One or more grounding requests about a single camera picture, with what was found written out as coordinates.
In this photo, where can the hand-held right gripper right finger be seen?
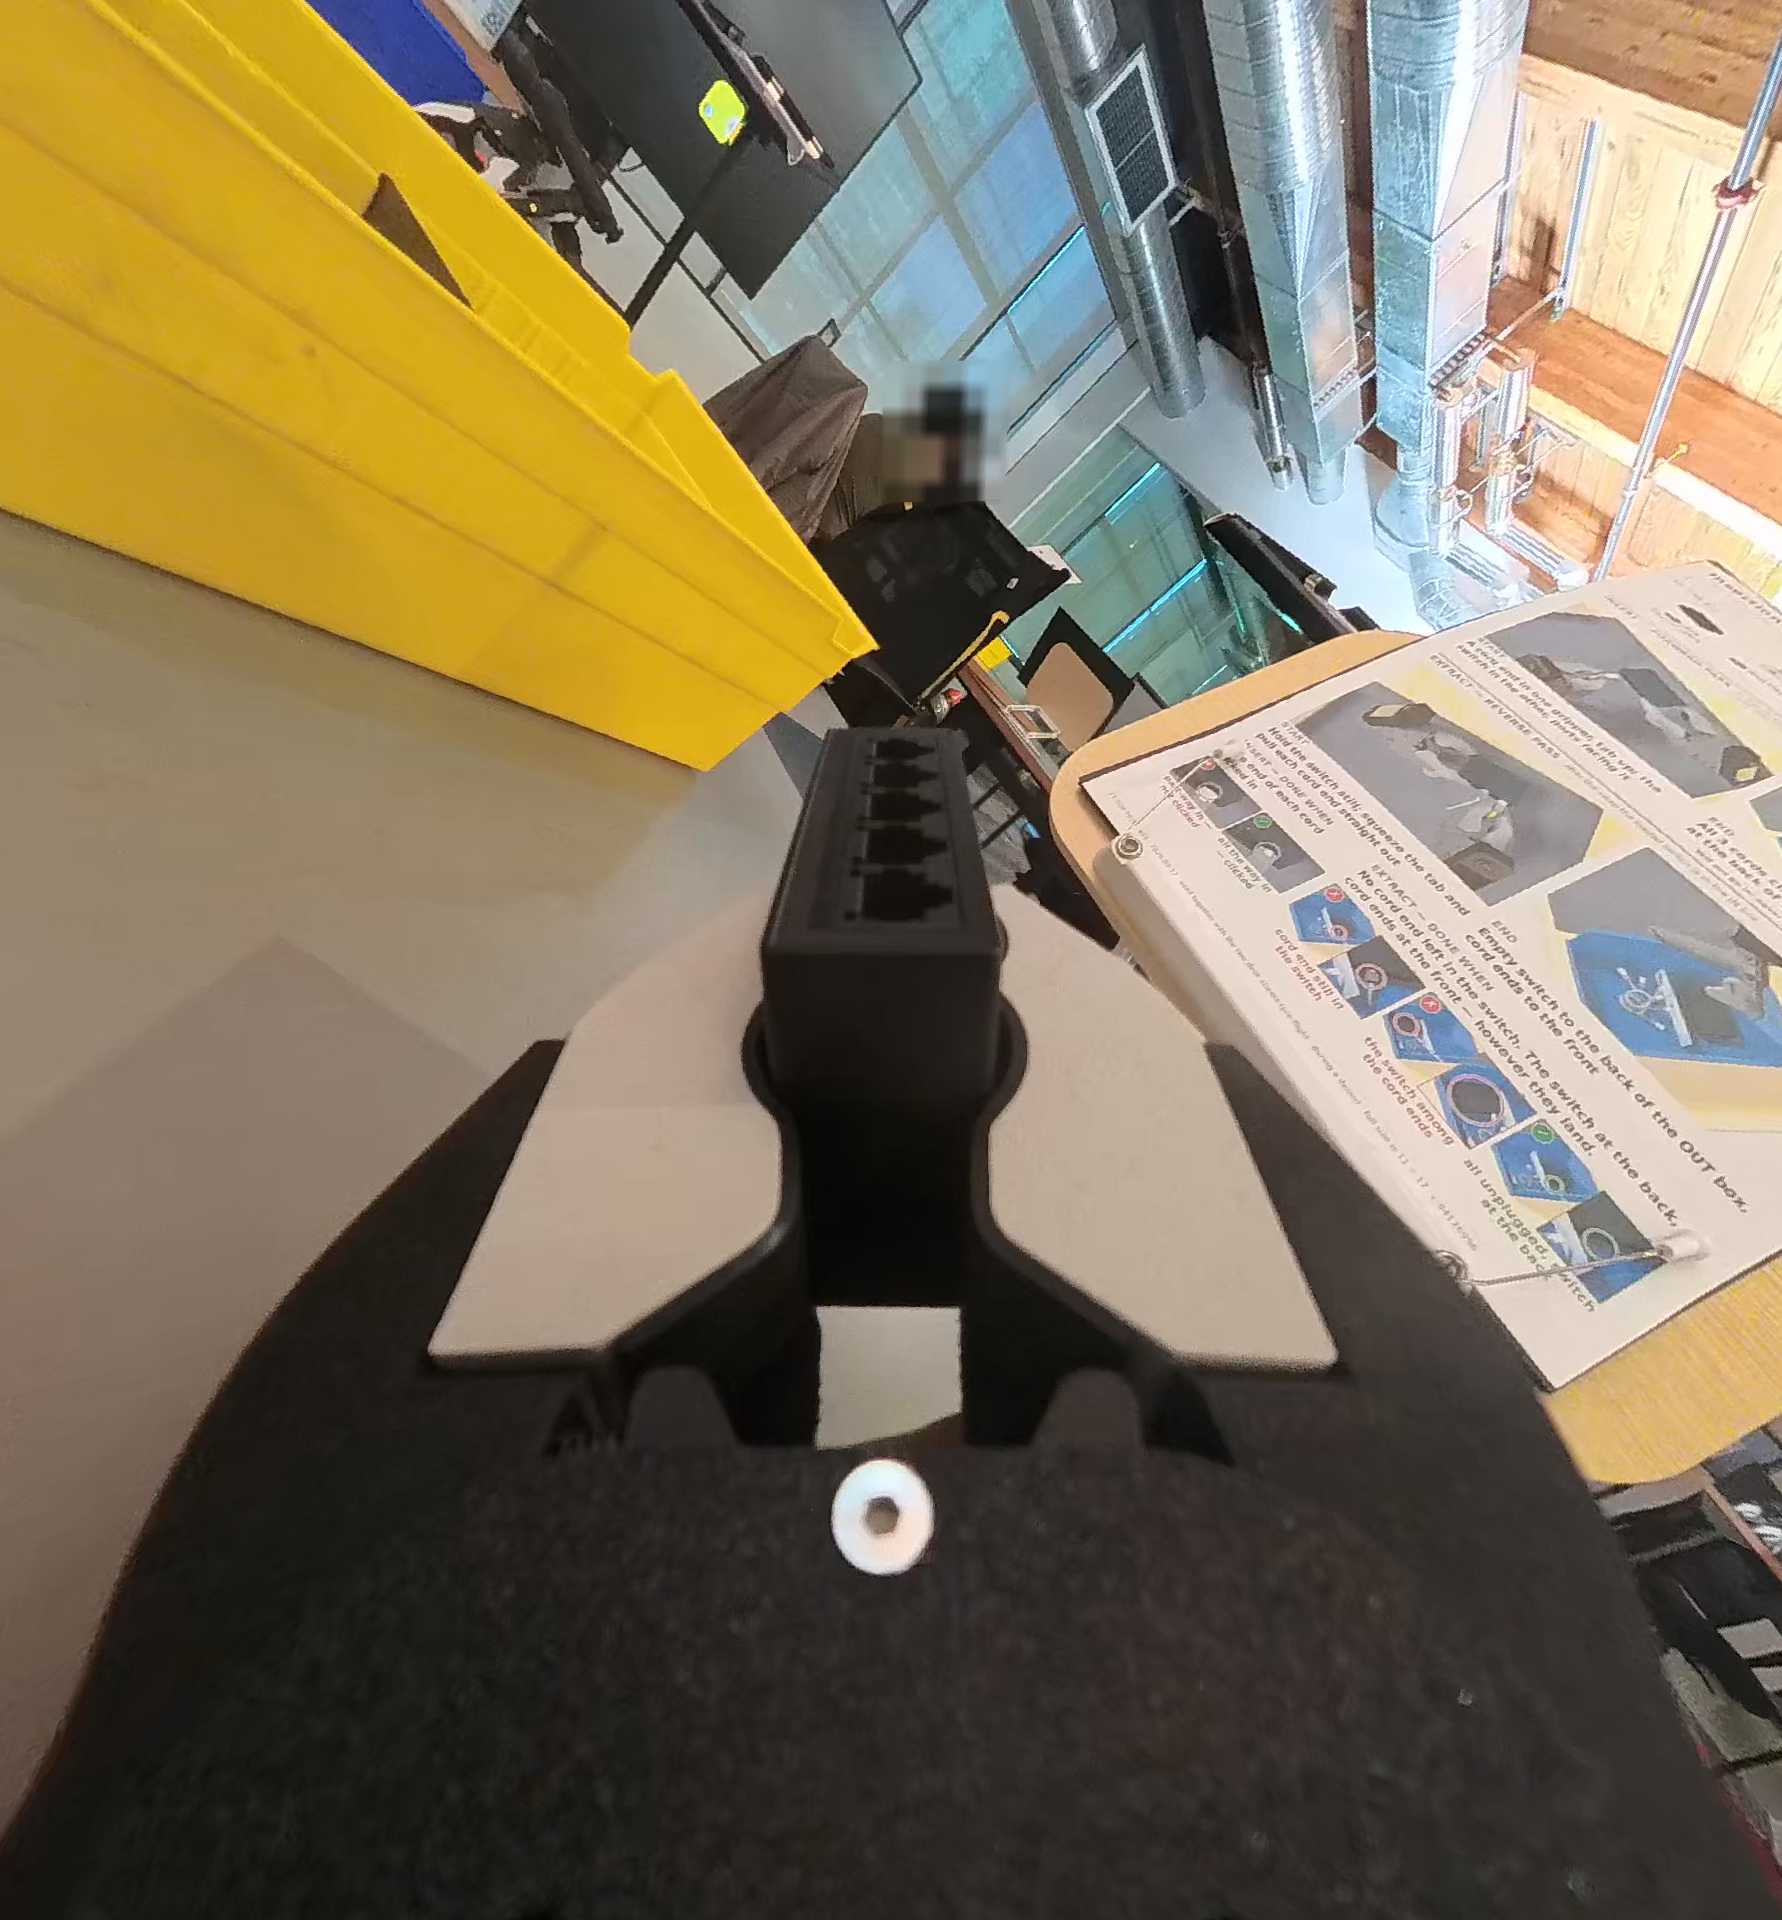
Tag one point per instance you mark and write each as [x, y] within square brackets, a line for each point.
[1128, 1169]

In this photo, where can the tan backed chair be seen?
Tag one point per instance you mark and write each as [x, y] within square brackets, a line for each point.
[1073, 698]

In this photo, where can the black bin divider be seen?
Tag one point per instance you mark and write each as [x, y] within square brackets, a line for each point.
[417, 252]

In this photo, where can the corrugated silver air duct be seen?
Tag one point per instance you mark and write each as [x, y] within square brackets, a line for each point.
[1292, 178]

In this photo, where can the black ethernet switch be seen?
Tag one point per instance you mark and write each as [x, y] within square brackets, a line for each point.
[885, 1048]

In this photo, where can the chair draped with jacket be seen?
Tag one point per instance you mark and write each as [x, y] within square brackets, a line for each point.
[785, 431]

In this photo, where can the yellow plastic bin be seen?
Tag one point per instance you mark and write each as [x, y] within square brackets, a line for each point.
[308, 403]

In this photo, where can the printed instruction sheet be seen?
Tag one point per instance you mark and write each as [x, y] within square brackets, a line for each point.
[1507, 971]

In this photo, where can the instruction sheet on stand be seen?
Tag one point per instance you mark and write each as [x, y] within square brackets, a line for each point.
[1706, 1396]

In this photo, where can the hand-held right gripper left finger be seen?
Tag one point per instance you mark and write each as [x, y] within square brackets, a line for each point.
[635, 1169]

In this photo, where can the white vent grille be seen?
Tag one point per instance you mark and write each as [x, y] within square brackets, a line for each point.
[1128, 135]

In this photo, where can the round silver air duct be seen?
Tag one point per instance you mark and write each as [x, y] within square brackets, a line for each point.
[1165, 331]

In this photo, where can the large silver air duct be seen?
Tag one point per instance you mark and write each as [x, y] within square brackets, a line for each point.
[1438, 178]

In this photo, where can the black television screen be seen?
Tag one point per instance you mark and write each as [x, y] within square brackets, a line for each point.
[746, 209]

